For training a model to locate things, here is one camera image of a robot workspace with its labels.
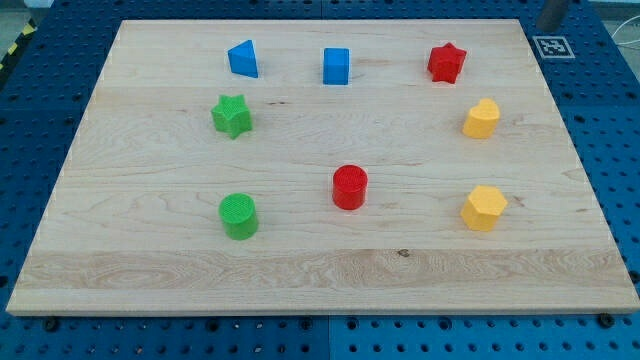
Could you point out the green star block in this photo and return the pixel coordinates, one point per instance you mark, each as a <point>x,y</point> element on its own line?
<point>231,115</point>

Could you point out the red star block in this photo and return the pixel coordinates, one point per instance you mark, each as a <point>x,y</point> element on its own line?
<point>446,62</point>

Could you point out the wooden board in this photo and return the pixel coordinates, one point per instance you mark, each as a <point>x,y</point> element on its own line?
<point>132,227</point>

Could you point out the red cylinder block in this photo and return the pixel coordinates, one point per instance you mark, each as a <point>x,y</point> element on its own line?
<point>349,185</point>

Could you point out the green cylinder block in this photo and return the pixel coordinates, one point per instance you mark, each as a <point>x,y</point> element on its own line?
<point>238,214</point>

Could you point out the blue cube block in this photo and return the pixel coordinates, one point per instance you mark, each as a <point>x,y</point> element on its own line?
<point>336,66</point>

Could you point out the blue triangle block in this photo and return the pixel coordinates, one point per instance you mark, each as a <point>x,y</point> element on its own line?
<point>242,59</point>

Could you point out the yellow hexagon block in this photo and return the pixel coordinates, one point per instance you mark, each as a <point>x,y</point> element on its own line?
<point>483,207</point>

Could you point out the yellow heart block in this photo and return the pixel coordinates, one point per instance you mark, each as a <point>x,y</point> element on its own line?
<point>482,119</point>

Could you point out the white fiducial marker tag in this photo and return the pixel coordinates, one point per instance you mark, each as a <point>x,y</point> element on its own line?
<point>553,47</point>

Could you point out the black bolt left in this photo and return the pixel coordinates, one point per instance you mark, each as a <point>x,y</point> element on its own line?
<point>51,324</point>

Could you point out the black bolt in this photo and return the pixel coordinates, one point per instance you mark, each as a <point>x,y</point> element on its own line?
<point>606,320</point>
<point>51,324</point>

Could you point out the black bolt right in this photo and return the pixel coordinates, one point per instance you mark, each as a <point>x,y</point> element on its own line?
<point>606,320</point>

